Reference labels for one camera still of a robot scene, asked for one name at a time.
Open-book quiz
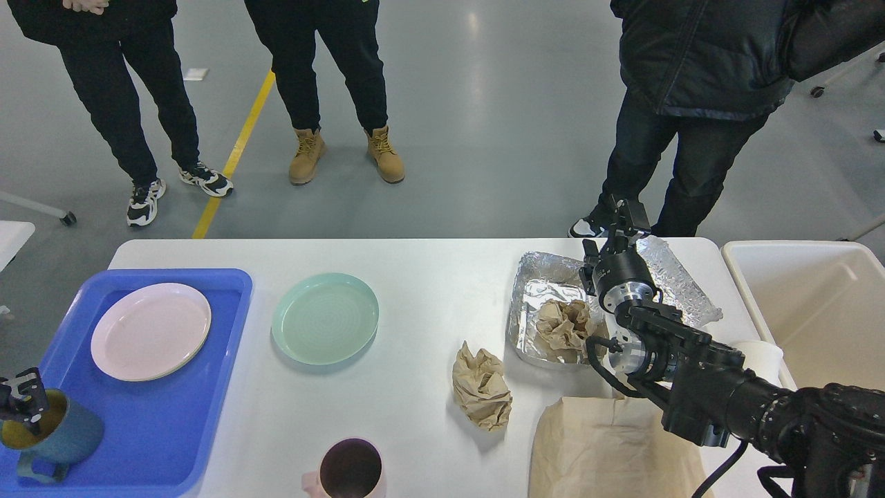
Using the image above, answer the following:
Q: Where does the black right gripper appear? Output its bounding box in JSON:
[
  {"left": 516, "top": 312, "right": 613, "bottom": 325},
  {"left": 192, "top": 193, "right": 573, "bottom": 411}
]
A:
[{"left": 579, "top": 196, "right": 658, "bottom": 314}]

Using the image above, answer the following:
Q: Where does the teal mug yellow inside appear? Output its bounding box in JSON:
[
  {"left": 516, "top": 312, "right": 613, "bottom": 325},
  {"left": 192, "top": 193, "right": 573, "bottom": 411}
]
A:
[{"left": 2, "top": 389, "right": 104, "bottom": 484}]

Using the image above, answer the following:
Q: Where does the mint green plate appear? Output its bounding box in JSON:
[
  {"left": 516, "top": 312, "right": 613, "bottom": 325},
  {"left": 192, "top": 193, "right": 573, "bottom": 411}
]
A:
[{"left": 271, "top": 273, "right": 380, "bottom": 366}]

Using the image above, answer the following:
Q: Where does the pink mug maroon inside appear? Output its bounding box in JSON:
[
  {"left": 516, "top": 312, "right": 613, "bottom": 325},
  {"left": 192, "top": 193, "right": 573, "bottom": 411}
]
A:
[{"left": 301, "top": 438, "right": 388, "bottom": 497}]

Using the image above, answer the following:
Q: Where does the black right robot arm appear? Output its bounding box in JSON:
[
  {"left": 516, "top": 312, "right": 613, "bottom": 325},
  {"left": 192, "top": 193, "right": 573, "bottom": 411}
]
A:
[{"left": 579, "top": 198, "right": 884, "bottom": 497}]

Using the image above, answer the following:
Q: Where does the crumpled aluminium foil sheet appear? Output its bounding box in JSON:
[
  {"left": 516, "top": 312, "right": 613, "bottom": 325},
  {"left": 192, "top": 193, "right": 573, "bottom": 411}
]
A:
[{"left": 636, "top": 236, "right": 724, "bottom": 330}]

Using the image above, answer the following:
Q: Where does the aluminium foil tray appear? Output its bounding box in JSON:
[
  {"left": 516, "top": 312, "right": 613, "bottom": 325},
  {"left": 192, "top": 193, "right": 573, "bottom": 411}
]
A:
[{"left": 506, "top": 252, "right": 607, "bottom": 371}]

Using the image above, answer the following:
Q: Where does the blue plastic tray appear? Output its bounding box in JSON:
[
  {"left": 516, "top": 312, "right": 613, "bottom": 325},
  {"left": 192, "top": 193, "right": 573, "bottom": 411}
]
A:
[{"left": 1, "top": 268, "right": 252, "bottom": 497}]

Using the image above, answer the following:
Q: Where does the pink plate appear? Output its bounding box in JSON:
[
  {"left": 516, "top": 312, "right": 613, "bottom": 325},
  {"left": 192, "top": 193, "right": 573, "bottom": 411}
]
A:
[{"left": 91, "top": 283, "right": 212, "bottom": 382}]

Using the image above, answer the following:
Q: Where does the white side table corner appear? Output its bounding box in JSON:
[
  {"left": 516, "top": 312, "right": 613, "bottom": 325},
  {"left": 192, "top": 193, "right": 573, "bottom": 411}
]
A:
[{"left": 0, "top": 220, "right": 35, "bottom": 271}]

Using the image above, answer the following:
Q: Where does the person in black puffer jacket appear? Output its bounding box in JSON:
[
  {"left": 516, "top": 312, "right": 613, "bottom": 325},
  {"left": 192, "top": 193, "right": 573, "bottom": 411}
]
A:
[{"left": 569, "top": 1, "right": 883, "bottom": 239}]

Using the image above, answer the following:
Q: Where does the white paper cup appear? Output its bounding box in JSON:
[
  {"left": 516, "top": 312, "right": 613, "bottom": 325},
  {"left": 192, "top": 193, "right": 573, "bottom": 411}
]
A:
[{"left": 730, "top": 340, "right": 783, "bottom": 387}]

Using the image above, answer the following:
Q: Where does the crumpled brown paper ball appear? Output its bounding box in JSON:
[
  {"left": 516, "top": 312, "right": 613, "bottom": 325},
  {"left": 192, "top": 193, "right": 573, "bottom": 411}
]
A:
[{"left": 451, "top": 342, "right": 513, "bottom": 432}]

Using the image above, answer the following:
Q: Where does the beige plastic bin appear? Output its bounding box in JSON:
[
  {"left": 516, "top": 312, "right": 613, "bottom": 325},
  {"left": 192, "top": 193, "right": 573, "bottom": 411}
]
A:
[{"left": 722, "top": 241, "right": 884, "bottom": 390}]

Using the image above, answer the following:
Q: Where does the flat brown paper bag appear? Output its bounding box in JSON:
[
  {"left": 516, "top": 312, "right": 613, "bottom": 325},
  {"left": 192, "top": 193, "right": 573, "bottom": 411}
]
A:
[{"left": 528, "top": 397, "right": 706, "bottom": 497}]

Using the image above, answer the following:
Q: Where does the person in black at left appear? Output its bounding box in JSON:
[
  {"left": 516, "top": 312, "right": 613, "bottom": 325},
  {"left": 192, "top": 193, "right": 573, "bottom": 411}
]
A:
[{"left": 8, "top": 1, "right": 234, "bottom": 227}]

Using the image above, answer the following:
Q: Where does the person with tan boots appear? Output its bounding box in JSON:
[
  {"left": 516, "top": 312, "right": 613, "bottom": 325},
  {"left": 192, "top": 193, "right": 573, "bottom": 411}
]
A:
[{"left": 243, "top": 0, "right": 406, "bottom": 186}]

